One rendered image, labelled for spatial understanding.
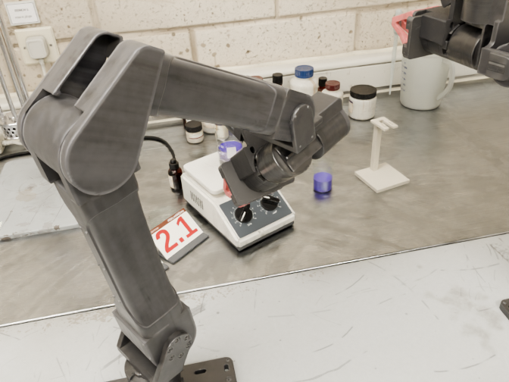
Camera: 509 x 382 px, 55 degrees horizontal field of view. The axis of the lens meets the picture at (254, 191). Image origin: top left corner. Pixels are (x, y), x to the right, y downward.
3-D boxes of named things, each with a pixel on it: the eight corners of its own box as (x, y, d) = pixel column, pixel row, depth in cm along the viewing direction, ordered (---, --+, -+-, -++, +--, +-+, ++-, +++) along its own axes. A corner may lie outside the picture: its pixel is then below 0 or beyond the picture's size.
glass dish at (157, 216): (151, 234, 90) (149, 225, 89) (149, 217, 95) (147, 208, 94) (181, 229, 91) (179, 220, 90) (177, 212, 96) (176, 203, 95)
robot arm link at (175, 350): (145, 289, 60) (104, 315, 57) (189, 328, 55) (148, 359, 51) (153, 323, 63) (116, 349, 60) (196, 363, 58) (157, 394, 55)
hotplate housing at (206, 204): (296, 224, 91) (296, 189, 86) (238, 254, 85) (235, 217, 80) (231, 175, 106) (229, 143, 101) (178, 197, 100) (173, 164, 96)
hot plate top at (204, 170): (268, 173, 91) (268, 168, 91) (213, 196, 86) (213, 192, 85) (232, 148, 100) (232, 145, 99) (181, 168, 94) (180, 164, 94)
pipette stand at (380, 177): (409, 183, 100) (417, 126, 93) (376, 193, 98) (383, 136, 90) (385, 164, 106) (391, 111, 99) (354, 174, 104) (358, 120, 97)
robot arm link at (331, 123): (310, 125, 72) (299, 51, 64) (359, 144, 67) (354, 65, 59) (255, 170, 67) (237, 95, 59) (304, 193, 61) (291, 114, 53)
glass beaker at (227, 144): (251, 164, 93) (248, 126, 89) (228, 174, 91) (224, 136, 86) (233, 152, 97) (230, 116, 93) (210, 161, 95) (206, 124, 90)
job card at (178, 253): (209, 236, 89) (207, 218, 87) (173, 264, 83) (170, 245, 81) (185, 224, 92) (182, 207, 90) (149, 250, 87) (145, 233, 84)
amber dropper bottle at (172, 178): (185, 182, 105) (180, 154, 101) (184, 190, 102) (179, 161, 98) (170, 183, 105) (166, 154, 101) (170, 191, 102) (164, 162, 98)
